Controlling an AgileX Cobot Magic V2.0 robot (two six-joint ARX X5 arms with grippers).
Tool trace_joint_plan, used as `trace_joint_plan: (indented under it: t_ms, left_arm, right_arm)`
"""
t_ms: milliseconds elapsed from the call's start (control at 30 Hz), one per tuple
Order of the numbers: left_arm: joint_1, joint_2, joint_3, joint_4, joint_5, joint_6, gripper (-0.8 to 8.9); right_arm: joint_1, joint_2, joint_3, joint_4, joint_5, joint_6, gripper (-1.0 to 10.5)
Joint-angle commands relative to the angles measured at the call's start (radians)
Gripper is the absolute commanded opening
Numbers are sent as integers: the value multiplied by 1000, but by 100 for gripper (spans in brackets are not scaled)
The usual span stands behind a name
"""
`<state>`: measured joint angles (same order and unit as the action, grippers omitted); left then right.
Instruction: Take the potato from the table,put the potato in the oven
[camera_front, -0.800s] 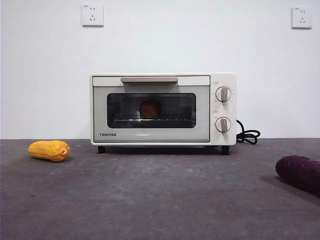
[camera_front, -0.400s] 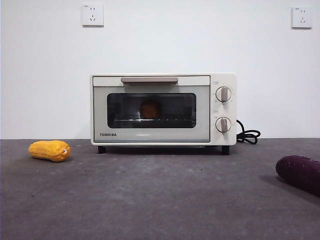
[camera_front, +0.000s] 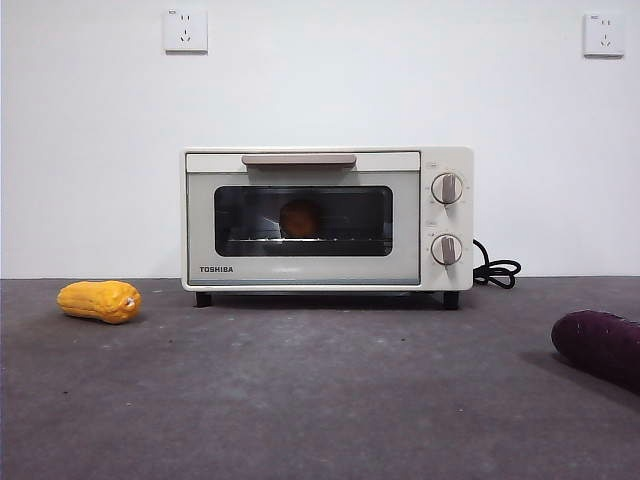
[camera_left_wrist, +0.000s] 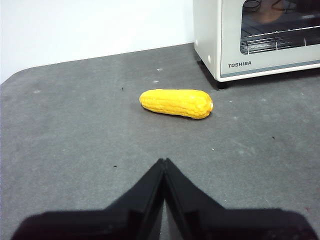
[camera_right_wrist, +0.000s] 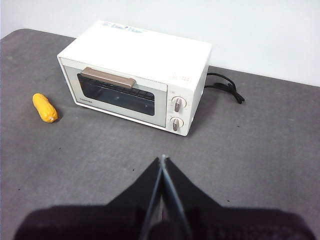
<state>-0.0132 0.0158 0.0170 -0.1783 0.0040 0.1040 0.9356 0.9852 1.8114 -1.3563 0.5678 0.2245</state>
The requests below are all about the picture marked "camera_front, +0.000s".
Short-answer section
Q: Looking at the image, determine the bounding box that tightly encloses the oven door with beige handle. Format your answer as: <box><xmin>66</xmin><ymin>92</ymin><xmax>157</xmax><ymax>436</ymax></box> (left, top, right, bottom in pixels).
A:
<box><xmin>185</xmin><ymin>151</ymin><xmax>422</xmax><ymax>288</ymax></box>

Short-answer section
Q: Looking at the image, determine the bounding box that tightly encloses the beige oven knob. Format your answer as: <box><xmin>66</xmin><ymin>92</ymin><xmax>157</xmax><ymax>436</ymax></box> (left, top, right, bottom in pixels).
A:
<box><xmin>430</xmin><ymin>172</ymin><xmax>465</xmax><ymax>206</ymax></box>
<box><xmin>430</xmin><ymin>233</ymin><xmax>464</xmax><ymax>267</ymax></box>

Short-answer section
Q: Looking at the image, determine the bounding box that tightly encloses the white toaster oven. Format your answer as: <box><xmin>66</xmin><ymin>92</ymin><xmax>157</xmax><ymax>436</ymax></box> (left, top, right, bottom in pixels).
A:
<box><xmin>180</xmin><ymin>145</ymin><xmax>475</xmax><ymax>311</ymax></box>

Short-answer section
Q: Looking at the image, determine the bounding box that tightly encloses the purple sweet potato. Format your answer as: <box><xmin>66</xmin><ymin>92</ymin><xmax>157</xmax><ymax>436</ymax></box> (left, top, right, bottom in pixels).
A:
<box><xmin>550</xmin><ymin>309</ymin><xmax>640</xmax><ymax>394</ymax></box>

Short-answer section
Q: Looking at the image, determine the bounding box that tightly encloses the yellow corn cob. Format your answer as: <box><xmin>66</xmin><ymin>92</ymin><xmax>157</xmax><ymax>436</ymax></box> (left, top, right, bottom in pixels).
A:
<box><xmin>56</xmin><ymin>280</ymin><xmax>143</xmax><ymax>326</ymax></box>

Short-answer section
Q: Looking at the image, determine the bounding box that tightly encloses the metal wire oven rack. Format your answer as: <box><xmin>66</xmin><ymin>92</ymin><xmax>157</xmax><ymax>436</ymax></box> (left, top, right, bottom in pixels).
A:
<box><xmin>223</xmin><ymin>233</ymin><xmax>392</xmax><ymax>247</ymax></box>

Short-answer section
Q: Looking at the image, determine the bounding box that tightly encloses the black oven power cable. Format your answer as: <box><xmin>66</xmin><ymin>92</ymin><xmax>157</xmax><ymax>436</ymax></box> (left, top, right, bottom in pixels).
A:
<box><xmin>472</xmin><ymin>238</ymin><xmax>523</xmax><ymax>291</ymax></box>

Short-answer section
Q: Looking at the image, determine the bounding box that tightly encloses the white wall socket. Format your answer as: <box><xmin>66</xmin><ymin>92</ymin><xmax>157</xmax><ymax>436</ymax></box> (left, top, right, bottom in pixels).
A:
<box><xmin>163</xmin><ymin>7</ymin><xmax>209</xmax><ymax>55</ymax></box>
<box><xmin>582</xmin><ymin>13</ymin><xmax>626</xmax><ymax>59</ymax></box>

